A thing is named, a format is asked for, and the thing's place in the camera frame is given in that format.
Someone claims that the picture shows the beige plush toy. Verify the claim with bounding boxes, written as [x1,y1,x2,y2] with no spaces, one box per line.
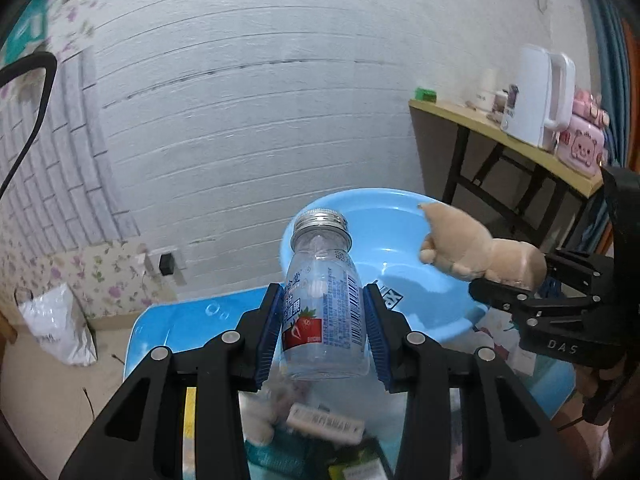
[419,202,547,292]

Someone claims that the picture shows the clear bottle with silver cap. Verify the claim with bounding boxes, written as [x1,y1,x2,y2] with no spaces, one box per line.
[281,208,369,380]

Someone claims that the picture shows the black men's toner bottle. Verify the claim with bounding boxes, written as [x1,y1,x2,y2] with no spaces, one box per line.
[328,438,393,480]

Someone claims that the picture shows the white plush with yellow hat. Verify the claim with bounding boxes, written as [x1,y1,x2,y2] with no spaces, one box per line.
[239,378,306,446]

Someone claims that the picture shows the white barcode carton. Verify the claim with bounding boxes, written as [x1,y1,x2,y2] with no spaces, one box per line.
[285,403,364,445]

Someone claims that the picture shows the dark green foil packet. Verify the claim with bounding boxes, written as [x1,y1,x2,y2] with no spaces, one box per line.
[245,441,316,479]

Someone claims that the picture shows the pink bear box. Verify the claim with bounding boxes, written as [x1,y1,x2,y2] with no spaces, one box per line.
[555,89,610,178]

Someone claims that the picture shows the white plastic bag on floor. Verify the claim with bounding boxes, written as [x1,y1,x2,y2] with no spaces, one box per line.
[18,283,98,366]

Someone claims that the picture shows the light blue plastic basin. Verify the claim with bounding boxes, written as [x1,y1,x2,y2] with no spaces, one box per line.
[306,188,492,353]

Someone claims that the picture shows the wooden side table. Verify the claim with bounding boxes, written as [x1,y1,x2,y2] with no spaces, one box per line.
[409,99,603,248]

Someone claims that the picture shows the white electric kettle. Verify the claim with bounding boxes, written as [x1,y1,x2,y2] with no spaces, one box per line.
[500,44,576,153]

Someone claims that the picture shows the small dark jar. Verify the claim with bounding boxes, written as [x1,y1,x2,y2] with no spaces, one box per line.
[504,84,520,114]

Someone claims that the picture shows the white cup on side table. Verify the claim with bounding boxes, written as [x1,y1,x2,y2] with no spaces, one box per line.
[473,68,498,113]

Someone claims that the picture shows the green box on side table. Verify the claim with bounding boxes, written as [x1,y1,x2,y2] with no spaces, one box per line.
[414,87,437,103]

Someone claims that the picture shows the black wall plug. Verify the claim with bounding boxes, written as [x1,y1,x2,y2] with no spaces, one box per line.
[158,252,176,276]

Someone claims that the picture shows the black cable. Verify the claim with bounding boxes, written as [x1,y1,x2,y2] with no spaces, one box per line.
[0,51,59,196]

